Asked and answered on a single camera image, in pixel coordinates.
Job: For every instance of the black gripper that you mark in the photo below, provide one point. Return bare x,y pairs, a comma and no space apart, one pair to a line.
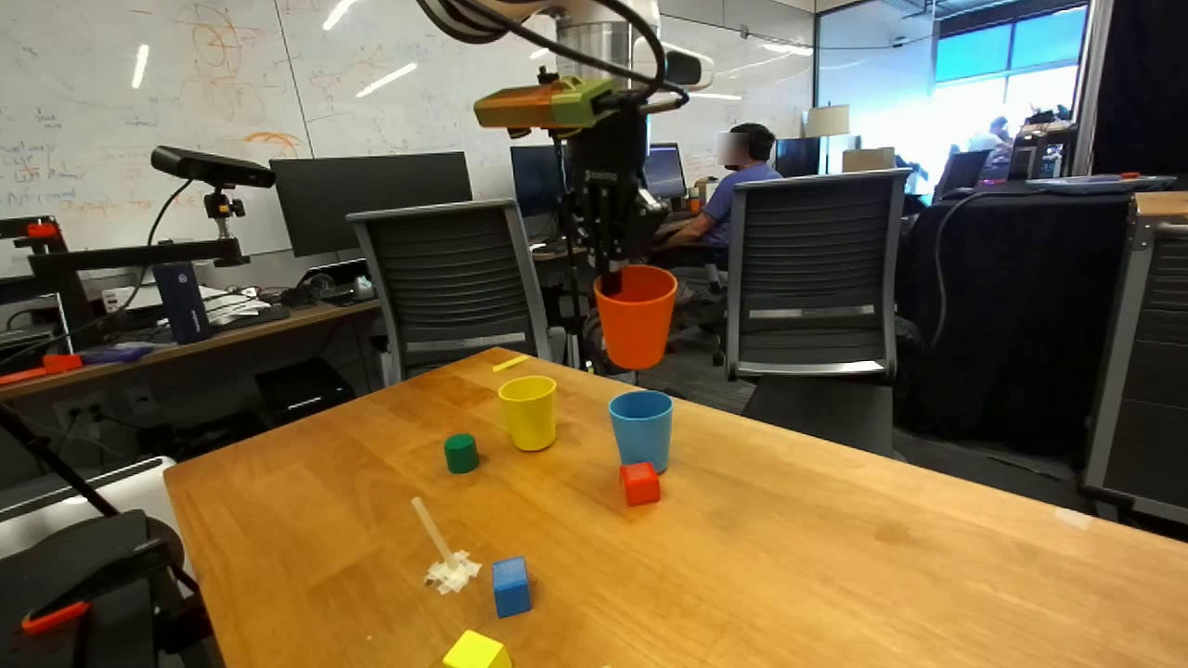
610,151

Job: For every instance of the orange plastic cup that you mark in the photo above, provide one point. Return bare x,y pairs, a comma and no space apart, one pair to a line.
636,322

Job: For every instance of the blue plastic cup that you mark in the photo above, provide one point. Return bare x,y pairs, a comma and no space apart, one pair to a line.
638,427

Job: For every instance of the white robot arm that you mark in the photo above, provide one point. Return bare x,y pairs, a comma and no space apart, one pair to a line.
599,32

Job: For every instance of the yellow plastic cup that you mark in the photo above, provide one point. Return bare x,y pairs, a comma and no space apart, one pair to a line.
529,415

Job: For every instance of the person in blue shirt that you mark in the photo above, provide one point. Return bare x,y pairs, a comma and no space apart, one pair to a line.
737,192

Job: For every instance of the grey mesh office chair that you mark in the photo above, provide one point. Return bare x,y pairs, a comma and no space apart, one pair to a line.
810,280
449,283

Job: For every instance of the yellow tape strip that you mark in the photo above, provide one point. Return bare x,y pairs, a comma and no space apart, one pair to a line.
505,363

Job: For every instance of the black computer monitor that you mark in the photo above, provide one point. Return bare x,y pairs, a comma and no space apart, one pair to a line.
372,186

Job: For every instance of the red cube block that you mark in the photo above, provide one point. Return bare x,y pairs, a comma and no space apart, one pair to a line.
638,485

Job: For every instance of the white lamp shade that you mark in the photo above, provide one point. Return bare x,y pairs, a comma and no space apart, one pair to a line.
829,119

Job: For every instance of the green cylinder block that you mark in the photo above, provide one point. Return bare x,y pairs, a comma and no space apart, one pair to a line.
463,455

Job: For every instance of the blue cube block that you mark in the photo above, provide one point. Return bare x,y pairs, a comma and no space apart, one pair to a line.
508,589

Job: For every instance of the white tape mark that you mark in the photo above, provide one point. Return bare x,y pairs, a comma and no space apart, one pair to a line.
449,573

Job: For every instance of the black cloth covered furniture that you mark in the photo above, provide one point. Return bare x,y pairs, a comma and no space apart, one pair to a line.
1015,311

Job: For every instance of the blue box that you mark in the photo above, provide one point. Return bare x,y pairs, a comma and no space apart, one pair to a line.
179,302

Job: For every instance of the wooden desk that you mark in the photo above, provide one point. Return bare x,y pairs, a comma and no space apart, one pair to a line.
188,350

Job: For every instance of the yellow cube block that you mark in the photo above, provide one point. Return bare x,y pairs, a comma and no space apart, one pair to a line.
475,652

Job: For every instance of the black curtain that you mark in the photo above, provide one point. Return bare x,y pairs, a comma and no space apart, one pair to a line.
1143,77

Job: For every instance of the black tripod with red clamp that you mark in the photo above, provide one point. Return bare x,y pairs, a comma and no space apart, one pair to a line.
86,595

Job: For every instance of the green orange wrist camera mount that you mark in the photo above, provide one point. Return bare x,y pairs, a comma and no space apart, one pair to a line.
550,104

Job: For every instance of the black stereo camera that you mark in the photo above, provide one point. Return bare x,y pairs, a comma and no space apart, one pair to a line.
209,166

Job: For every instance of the black camera stand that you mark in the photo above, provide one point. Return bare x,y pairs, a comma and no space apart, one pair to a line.
124,256

